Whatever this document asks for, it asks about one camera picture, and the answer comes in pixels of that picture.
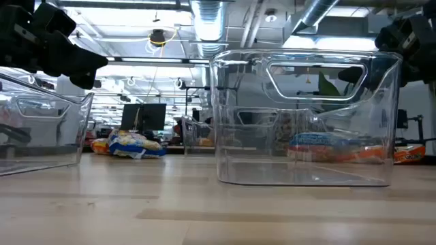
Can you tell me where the black round ceiling device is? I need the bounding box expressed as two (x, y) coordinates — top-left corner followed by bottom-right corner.
(149, 29), (167, 48)

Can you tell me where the black boom stand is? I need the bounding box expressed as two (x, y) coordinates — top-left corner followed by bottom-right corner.
(176, 78), (211, 116)

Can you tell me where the blue yellow noodle pack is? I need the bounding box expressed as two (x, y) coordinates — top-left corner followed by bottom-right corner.
(108, 129), (168, 160)

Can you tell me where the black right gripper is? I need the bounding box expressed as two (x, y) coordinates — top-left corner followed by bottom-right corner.
(339, 15), (436, 88)

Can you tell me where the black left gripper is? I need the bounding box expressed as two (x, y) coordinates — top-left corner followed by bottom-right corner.
(0, 0), (109, 90)

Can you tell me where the long ceiling light bar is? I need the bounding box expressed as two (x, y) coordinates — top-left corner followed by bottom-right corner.
(107, 56), (211, 68)

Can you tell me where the silver spiral duct pipe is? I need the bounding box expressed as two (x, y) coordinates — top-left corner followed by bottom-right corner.
(291, 0), (341, 35)

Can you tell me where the orange Maruchan noodle pack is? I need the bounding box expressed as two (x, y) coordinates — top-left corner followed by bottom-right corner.
(393, 145), (426, 165)
(90, 137), (112, 156)

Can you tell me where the green artificial plant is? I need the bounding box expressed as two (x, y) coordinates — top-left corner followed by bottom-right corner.
(317, 70), (355, 98)

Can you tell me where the red Maruchan noodle pack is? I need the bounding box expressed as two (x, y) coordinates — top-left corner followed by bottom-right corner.
(287, 145), (330, 163)

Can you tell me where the orange-red Maruchan noodle pack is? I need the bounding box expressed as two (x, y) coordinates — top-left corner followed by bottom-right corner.
(326, 146), (394, 165)

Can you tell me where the black computer monitor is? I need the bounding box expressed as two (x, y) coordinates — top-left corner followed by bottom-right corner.
(120, 103), (168, 132)

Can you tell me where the clear plastic storage bin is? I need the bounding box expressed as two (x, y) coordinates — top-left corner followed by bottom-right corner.
(0, 66), (95, 177)
(181, 114), (216, 157)
(209, 48), (403, 188)

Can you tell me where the silver ribbed ventilation duct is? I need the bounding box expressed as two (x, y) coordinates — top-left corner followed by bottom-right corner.
(189, 0), (228, 59)

